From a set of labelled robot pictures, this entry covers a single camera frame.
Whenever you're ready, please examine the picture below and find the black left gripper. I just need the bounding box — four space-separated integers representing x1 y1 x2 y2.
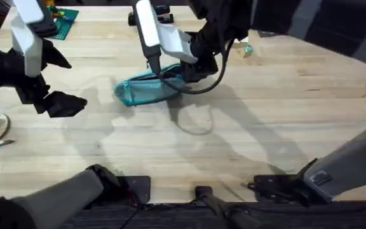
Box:
0 38 88 119

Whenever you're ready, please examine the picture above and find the teal zip bag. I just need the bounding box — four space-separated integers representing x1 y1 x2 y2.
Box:
113 63 197 108

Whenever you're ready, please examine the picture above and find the left wrist upright plate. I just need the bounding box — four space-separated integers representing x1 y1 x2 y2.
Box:
10 14 44 78

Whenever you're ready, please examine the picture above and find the wrist upright plate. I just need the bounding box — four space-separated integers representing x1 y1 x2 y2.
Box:
135 0 163 76
10 14 44 78

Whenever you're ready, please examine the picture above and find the green board with toy blocks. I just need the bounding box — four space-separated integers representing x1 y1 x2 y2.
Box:
47 5 80 41

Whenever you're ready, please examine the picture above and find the right wrist upright plate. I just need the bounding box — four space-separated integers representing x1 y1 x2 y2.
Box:
135 0 163 76

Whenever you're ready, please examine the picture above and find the black device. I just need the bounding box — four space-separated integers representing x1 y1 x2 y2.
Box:
127 2 175 27

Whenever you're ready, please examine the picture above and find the wooden block with green mark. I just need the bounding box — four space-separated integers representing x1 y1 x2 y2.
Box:
236 40 255 59

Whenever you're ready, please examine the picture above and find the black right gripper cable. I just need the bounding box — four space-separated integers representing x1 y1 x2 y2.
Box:
153 37 235 95

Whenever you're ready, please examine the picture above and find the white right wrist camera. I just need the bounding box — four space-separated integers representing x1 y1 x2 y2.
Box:
156 24 200 65

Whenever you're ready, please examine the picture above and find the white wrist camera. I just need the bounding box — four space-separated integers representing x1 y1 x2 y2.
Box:
156 24 200 65
11 0 58 39

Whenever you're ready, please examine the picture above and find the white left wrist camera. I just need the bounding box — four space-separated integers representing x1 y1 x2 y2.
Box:
11 0 58 39

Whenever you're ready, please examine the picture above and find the black rail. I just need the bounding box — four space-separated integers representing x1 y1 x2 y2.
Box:
57 200 366 229

